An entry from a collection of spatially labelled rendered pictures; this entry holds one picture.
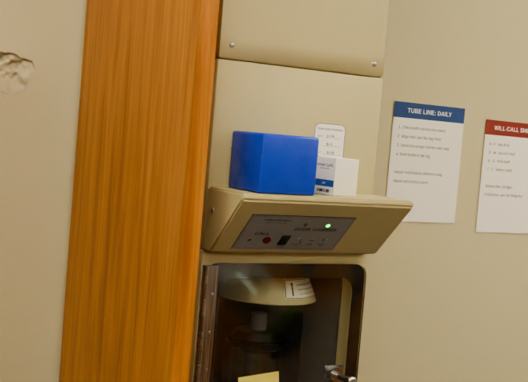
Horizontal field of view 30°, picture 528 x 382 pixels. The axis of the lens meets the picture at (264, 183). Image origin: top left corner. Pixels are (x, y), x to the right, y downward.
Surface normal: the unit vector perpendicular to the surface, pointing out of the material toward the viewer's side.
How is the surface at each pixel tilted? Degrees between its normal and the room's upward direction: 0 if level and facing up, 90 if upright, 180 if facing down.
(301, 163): 90
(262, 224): 135
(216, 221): 90
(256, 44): 90
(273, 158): 90
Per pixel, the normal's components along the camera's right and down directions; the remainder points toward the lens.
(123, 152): -0.87, -0.04
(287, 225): 0.29, 0.76
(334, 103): 0.50, 0.09
